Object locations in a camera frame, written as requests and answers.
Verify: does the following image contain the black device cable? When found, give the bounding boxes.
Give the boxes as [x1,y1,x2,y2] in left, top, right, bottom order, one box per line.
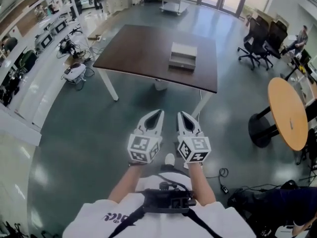
[158,171,192,191]

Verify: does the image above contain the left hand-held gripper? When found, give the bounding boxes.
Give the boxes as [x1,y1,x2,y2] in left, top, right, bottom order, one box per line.
[127,110,165,164]

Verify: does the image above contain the white table leg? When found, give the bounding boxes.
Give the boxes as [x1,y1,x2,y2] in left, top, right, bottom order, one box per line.
[191,90,213,119]
[98,67,119,102]

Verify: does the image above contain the black chest strap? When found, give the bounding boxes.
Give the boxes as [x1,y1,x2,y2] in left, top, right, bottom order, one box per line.
[183,211,223,238]
[107,204,149,238]

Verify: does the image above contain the white shelving unit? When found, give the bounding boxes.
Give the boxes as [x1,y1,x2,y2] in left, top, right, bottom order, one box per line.
[0,0,84,131]

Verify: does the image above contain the person's right forearm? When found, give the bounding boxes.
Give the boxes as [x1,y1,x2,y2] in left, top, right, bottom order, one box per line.
[187,162,216,207]

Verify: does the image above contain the person's white shoe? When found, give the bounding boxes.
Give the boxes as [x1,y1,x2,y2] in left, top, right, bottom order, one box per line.
[164,153,176,166]

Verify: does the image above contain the person's white shirt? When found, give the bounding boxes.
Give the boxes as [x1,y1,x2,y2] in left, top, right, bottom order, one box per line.
[63,172,256,238]

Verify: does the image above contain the white device on floor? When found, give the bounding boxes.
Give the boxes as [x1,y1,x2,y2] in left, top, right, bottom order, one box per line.
[61,62,87,84]

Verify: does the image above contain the white box tray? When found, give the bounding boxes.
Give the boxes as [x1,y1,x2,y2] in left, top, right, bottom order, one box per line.
[168,52,197,71]

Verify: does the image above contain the person's left forearm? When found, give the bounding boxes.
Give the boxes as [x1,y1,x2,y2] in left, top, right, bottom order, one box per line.
[107,162,149,203]

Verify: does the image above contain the round wooden table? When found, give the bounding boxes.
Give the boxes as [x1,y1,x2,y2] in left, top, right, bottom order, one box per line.
[248,77,310,152]

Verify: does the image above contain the black floor cable with adapter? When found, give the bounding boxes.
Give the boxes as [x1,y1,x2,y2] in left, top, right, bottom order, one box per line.
[205,167,230,196]

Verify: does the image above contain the grey platform cart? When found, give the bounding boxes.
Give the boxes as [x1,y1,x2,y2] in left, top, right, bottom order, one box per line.
[159,0,191,16]

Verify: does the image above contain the black chest-mounted device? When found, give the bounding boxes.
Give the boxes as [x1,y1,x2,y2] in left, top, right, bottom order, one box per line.
[142,181,197,214]

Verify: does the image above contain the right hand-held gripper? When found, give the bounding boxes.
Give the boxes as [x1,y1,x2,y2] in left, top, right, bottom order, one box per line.
[177,111,211,163]

